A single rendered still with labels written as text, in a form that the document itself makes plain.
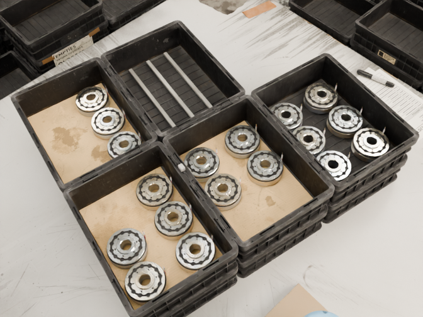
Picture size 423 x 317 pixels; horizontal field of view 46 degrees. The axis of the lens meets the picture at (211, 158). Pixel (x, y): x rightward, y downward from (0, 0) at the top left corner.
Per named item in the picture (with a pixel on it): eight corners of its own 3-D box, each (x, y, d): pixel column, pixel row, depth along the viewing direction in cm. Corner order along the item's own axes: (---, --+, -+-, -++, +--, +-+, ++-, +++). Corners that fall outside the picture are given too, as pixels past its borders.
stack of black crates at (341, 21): (376, 44, 265) (387, 10, 245) (340, 73, 254) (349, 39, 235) (319, 9, 282) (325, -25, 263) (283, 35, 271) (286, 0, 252)
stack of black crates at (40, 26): (90, 43, 274) (68, -27, 237) (123, 72, 261) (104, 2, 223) (28, 80, 260) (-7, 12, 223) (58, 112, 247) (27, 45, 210)
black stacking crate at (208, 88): (246, 117, 156) (247, 93, 146) (165, 161, 148) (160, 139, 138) (182, 45, 175) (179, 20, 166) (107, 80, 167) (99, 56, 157)
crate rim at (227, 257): (241, 253, 120) (241, 250, 118) (133, 322, 112) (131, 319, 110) (160, 143, 140) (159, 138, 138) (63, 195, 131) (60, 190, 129)
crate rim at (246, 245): (336, 194, 128) (338, 189, 126) (241, 253, 120) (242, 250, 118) (247, 97, 148) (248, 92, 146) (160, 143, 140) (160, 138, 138)
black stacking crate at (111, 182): (240, 268, 128) (240, 251, 119) (140, 333, 120) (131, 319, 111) (164, 163, 147) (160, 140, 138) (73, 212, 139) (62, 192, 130)
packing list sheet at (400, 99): (451, 114, 167) (451, 113, 166) (410, 153, 159) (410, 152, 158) (372, 64, 181) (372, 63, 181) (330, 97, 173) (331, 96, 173)
